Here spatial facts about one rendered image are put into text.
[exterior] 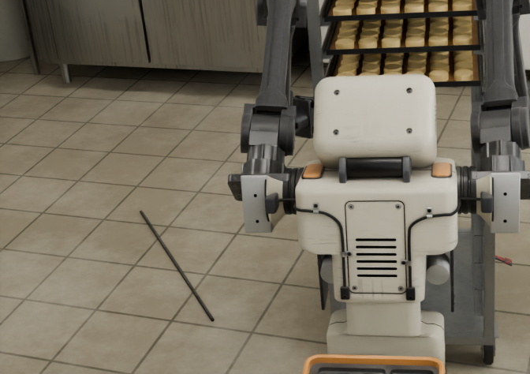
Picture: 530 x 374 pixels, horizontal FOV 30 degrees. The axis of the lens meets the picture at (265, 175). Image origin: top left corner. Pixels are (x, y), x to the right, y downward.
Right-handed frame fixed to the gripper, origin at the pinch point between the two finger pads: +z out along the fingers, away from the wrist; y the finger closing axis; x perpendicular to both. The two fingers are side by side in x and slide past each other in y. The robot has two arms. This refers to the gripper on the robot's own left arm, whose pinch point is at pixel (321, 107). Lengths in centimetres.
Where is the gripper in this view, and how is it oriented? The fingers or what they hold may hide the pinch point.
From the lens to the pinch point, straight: 259.4
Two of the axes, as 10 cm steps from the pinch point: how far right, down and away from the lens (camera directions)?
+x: -7.7, -1.8, 6.1
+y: -0.9, -9.2, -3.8
